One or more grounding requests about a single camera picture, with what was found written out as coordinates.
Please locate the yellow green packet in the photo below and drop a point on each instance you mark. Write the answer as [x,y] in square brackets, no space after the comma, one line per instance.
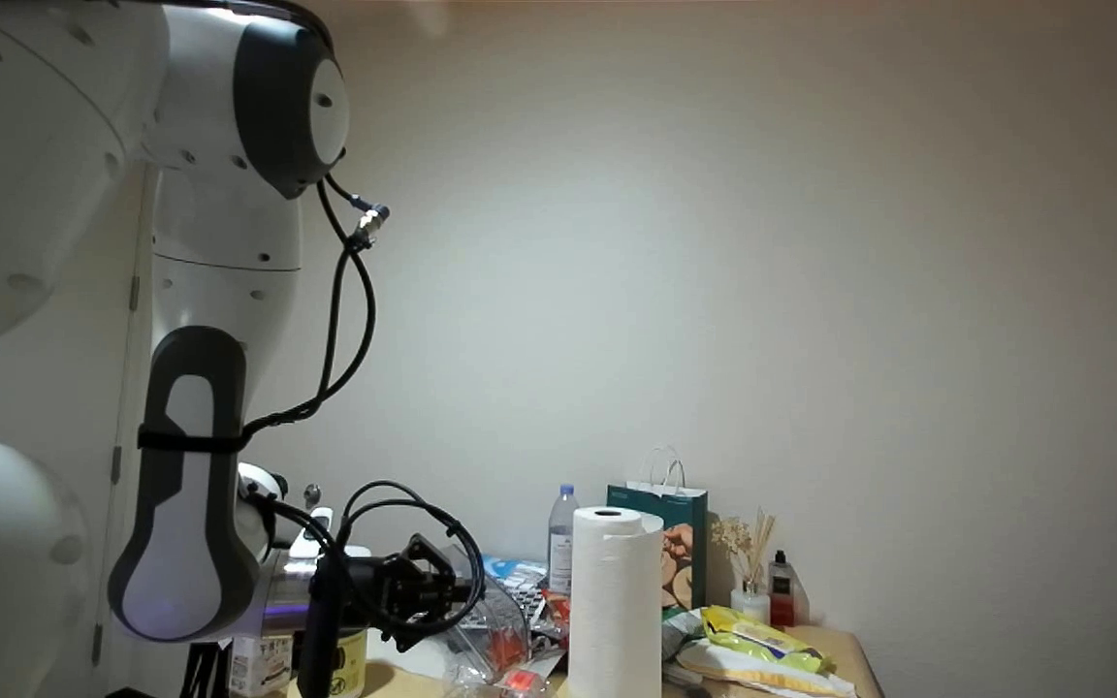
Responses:
[755,643]

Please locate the blue tissue pack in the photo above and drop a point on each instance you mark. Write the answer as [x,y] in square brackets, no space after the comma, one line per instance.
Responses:
[512,572]

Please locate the blue-capped clear water bottle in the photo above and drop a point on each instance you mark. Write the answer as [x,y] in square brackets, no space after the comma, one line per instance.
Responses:
[558,542]

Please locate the white-capped clear juice bottle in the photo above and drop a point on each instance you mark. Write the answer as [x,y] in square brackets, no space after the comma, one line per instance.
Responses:
[256,669]

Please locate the clear rectangular plastic container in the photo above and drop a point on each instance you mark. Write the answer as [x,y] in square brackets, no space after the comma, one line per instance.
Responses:
[499,616]

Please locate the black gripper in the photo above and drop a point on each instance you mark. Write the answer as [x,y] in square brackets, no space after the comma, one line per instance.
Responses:
[379,595]

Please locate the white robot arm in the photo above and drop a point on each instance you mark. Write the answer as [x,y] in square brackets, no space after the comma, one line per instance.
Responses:
[182,542]

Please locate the colourful cereal box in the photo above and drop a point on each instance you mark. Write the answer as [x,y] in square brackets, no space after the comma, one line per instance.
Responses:
[679,518]

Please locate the reed diffuser with sticks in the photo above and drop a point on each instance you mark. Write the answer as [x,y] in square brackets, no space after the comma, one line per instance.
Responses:
[751,568]

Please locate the small metal wall hook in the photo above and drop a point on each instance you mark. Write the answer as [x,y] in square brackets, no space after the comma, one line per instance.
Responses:
[312,493]

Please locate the white paper towel roll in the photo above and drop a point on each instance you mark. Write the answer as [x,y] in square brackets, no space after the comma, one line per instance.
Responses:
[617,607]

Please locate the small red bottle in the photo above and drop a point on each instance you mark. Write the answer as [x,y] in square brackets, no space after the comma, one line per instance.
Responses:
[781,599]

